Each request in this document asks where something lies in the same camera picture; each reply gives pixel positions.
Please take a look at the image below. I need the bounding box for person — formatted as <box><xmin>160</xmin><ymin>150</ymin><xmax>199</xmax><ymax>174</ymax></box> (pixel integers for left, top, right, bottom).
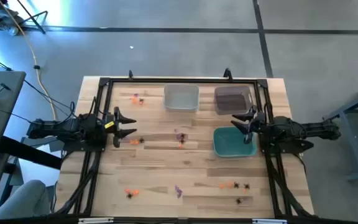
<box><xmin>0</xmin><ymin>179</ymin><xmax>51</xmax><ymax>221</ymax></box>

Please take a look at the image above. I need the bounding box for silver metal bracket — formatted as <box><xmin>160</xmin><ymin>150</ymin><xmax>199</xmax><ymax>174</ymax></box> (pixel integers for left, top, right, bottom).
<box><xmin>78</xmin><ymin>217</ymin><xmax>115</xmax><ymax>224</ymax></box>
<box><xmin>252</xmin><ymin>218</ymin><xmax>288</xmax><ymax>224</ymax></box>

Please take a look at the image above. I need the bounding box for black diagonal beam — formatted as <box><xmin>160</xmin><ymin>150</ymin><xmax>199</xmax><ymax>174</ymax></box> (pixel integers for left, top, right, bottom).
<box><xmin>0</xmin><ymin>136</ymin><xmax>63</xmax><ymax>170</ymax></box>

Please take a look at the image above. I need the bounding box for teal plastic bin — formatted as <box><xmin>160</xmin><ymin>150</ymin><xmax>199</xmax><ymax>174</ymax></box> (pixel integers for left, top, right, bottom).
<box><xmin>213</xmin><ymin>126</ymin><xmax>258</xmax><ymax>158</ymax></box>

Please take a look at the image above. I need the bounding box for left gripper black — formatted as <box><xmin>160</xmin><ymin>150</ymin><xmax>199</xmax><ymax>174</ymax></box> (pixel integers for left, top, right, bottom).
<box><xmin>103</xmin><ymin>106</ymin><xmax>138</xmax><ymax>149</ymax></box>

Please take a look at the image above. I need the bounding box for grey translucent plastic bin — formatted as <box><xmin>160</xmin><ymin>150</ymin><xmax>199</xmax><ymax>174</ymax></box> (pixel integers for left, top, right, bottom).
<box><xmin>213</xmin><ymin>86</ymin><xmax>254</xmax><ymax>116</ymax></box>

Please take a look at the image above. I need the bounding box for white plastic bin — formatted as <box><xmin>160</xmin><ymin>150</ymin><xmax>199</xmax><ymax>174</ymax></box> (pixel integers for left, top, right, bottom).
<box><xmin>162</xmin><ymin>83</ymin><xmax>200</xmax><ymax>113</ymax></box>

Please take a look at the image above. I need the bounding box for black metal stand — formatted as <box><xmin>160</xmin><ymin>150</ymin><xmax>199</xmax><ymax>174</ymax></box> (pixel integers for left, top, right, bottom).
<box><xmin>16</xmin><ymin>0</ymin><xmax>48</xmax><ymax>34</ymax></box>

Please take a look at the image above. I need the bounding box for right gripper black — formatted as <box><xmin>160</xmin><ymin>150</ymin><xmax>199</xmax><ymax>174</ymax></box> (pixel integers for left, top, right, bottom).
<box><xmin>230</xmin><ymin>105</ymin><xmax>267</xmax><ymax>146</ymax></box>

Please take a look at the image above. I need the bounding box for yellow cable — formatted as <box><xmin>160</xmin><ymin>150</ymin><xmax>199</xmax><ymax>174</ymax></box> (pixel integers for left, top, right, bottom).
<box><xmin>0</xmin><ymin>0</ymin><xmax>57</xmax><ymax>121</ymax></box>

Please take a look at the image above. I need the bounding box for black aluminium frame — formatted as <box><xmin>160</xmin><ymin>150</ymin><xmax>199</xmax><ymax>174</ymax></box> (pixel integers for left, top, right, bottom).
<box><xmin>47</xmin><ymin>77</ymin><xmax>318</xmax><ymax>224</ymax></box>

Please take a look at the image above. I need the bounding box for grey desk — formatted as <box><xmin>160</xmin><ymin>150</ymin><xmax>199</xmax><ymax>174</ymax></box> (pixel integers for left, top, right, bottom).
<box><xmin>0</xmin><ymin>70</ymin><xmax>27</xmax><ymax>215</ymax></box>

